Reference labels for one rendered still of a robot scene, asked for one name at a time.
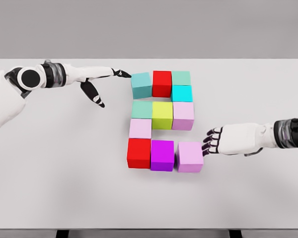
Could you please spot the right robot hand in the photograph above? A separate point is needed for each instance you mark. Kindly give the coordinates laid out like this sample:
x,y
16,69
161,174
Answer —
x,y
236,138

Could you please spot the red block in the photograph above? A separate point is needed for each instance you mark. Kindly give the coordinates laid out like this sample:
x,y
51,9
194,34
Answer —
x,y
139,152
162,83

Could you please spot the light pink block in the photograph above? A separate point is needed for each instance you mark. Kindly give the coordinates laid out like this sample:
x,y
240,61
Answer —
x,y
140,128
190,156
183,115

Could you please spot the bright cyan block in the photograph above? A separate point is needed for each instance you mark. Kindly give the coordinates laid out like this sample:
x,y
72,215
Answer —
x,y
181,93

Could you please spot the yellow-green block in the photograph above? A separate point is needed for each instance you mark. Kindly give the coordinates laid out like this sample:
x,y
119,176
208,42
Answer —
x,y
162,114

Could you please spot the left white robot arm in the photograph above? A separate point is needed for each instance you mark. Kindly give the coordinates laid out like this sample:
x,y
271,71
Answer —
x,y
34,79

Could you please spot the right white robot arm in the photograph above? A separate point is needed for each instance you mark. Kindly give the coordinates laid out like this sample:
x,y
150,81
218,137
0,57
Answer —
x,y
288,132

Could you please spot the mint green block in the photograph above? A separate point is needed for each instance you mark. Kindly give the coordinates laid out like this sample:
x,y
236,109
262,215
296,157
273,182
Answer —
x,y
142,109
181,78

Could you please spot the magenta purple block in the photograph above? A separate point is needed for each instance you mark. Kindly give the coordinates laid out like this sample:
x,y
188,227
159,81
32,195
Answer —
x,y
162,155

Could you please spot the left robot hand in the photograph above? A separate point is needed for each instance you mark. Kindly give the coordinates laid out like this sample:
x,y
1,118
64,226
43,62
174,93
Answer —
x,y
94,72

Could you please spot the teal blue block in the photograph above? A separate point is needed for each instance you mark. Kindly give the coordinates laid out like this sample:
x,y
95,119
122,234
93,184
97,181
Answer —
x,y
141,84

